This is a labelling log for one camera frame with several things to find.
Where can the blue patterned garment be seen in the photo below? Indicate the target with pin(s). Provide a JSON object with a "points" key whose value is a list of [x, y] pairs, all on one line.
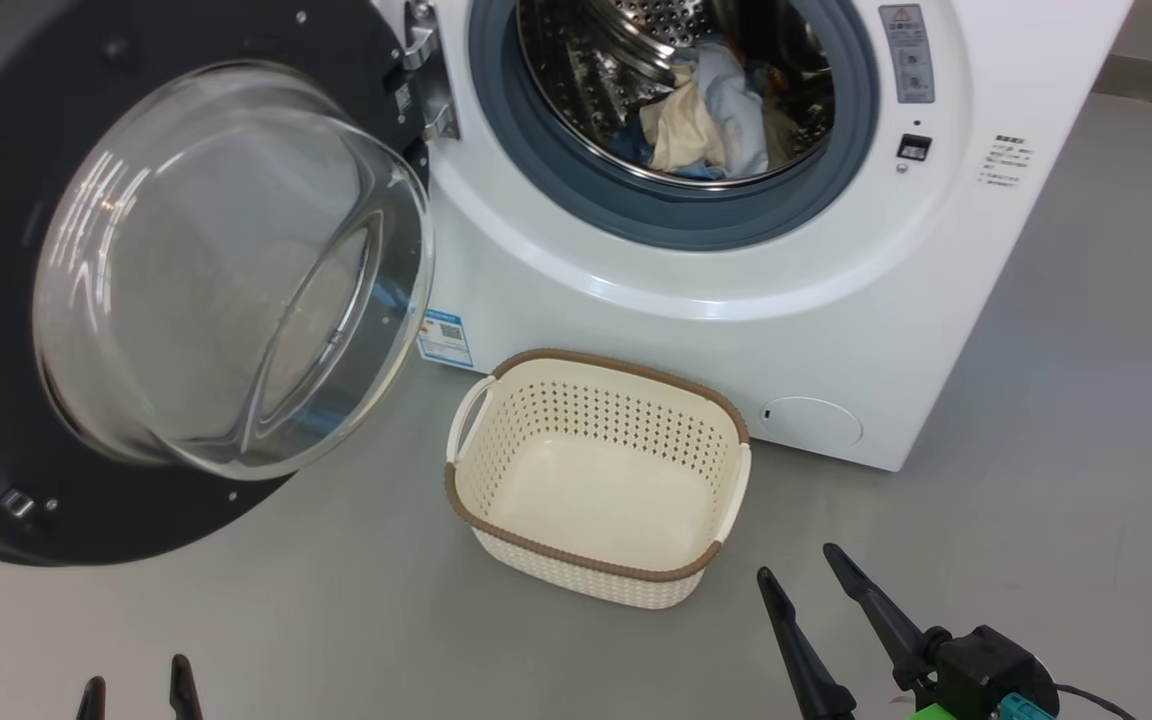
{"points": [[628, 142]]}

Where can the blue energy label sticker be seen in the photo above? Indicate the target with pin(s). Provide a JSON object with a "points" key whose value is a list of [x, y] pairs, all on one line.
{"points": [[444, 338]]}

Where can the light blue and cream garment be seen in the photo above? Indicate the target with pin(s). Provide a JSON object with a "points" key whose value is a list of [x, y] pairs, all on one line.
{"points": [[696, 125]]}

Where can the small printed text sticker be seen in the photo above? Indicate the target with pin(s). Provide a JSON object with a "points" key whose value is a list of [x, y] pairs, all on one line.
{"points": [[1006, 160]]}

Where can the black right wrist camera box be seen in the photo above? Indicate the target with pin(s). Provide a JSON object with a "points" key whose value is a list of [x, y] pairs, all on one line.
{"points": [[986, 665]]}

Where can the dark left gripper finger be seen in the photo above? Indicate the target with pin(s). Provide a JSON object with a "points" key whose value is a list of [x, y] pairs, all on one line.
{"points": [[92, 702], [184, 695]]}

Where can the black door lock slot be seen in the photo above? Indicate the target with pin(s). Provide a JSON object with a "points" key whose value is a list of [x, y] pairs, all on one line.
{"points": [[914, 147]]}

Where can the round white filter cover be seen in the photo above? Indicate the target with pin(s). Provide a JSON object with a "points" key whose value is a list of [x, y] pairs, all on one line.
{"points": [[813, 422]]}

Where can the grey rubber door gasket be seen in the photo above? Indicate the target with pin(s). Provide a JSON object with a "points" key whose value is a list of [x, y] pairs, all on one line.
{"points": [[676, 215]]}

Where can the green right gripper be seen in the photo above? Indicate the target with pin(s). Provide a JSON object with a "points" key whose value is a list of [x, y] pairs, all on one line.
{"points": [[951, 714]]}

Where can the grey warning sticker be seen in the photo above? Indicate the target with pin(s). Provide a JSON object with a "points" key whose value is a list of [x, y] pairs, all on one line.
{"points": [[906, 55]]}

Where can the cream perforated laundry basket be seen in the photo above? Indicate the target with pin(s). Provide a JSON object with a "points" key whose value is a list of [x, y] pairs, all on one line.
{"points": [[596, 500]]}

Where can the white front-load washing machine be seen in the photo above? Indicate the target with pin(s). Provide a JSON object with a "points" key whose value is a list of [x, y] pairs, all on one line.
{"points": [[836, 330]]}

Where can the steel washing machine drum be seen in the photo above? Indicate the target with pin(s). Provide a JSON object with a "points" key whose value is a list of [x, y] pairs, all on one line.
{"points": [[586, 60]]}

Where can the metal door hinge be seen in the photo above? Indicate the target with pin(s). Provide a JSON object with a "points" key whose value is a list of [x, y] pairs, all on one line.
{"points": [[433, 90]]}

